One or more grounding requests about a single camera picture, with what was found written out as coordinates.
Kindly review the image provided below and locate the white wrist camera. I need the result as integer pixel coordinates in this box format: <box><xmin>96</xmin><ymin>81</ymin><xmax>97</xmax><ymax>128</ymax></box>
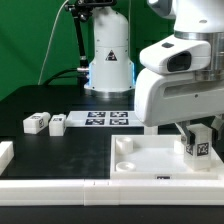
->
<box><xmin>140</xmin><ymin>41</ymin><xmax>211</xmax><ymax>75</ymax></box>

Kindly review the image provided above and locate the black cable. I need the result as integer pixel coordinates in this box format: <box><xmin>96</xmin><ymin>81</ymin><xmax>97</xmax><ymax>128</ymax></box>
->
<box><xmin>42</xmin><ymin>68</ymin><xmax>84</xmax><ymax>86</ymax></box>

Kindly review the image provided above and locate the white square tabletop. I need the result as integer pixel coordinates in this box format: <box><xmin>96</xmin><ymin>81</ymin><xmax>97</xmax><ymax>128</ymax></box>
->
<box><xmin>110</xmin><ymin>135</ymin><xmax>222</xmax><ymax>180</ymax></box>

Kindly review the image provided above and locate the white cable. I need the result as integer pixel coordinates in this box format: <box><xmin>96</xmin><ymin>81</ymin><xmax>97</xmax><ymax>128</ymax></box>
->
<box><xmin>37</xmin><ymin>0</ymin><xmax>69</xmax><ymax>86</ymax></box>

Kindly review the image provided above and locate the white marker sheet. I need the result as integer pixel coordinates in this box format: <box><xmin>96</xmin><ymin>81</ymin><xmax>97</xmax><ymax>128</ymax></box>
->
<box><xmin>66</xmin><ymin>111</ymin><xmax>142</xmax><ymax>127</ymax></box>

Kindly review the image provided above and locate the black camera stand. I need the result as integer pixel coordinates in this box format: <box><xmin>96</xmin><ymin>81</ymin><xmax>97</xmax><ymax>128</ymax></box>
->
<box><xmin>65</xmin><ymin>0</ymin><xmax>117</xmax><ymax>88</ymax></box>

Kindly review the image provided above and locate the white U-shaped fence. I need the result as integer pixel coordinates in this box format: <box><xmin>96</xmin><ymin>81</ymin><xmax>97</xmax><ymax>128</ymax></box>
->
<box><xmin>0</xmin><ymin>141</ymin><xmax>224</xmax><ymax>206</ymax></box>

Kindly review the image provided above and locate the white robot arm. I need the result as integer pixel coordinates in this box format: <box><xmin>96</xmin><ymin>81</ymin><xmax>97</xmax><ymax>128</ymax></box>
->
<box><xmin>85</xmin><ymin>0</ymin><xmax>224</xmax><ymax>128</ymax></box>

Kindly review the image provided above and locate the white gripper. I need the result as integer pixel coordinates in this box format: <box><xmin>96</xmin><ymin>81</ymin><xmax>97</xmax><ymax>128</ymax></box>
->
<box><xmin>134</xmin><ymin>69</ymin><xmax>224</xmax><ymax>146</ymax></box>

